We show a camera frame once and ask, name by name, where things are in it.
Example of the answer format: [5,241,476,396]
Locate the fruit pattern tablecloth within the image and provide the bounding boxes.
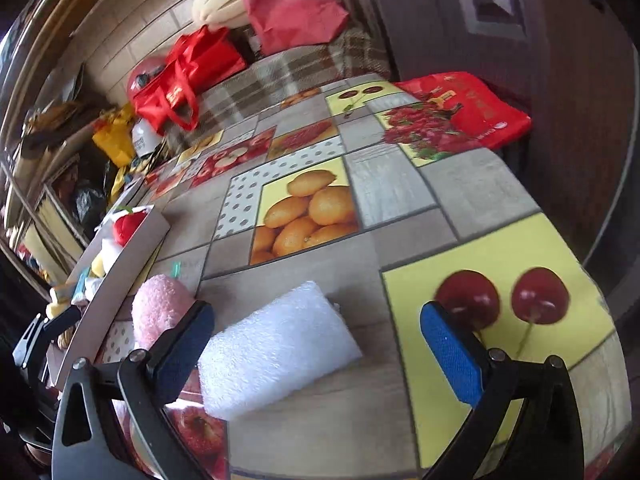
[94,72,633,480]

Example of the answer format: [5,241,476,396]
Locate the shiny red tote bag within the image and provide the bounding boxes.
[131,25,247,133]

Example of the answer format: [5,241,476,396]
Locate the white cardboard tray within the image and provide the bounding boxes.
[47,206,170,390]

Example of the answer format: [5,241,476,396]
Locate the plaid covered sofa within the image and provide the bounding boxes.
[165,26,390,156]

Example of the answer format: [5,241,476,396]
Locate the red fabric bag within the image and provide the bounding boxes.
[243,0,349,55]

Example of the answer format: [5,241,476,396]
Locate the cream foam roll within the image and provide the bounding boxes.
[191,0,250,28]

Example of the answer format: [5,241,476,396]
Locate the red plush apple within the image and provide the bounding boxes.
[112,209,148,247]

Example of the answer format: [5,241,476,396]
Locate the white foam block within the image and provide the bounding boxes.
[198,281,362,422]

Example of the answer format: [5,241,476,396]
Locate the pink fluffy plush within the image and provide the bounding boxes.
[131,274,195,350]

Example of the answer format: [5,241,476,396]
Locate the yellow bag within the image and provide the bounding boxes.
[92,103,136,168]

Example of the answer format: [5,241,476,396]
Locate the red printed gift bag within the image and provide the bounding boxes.
[396,72,533,150]

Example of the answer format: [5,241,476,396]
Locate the yellow bamboo tissue pack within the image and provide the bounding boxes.
[46,283,86,320]

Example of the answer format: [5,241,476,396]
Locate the white face masks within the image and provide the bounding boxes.
[85,238,122,302]

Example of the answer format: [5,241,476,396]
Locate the red helmet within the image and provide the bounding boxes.
[126,54,166,102]

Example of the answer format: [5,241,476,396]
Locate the white helmet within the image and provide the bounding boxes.
[131,118,163,157]

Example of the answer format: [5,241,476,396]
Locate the brown beige braided scrunchie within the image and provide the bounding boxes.
[56,325,75,351]

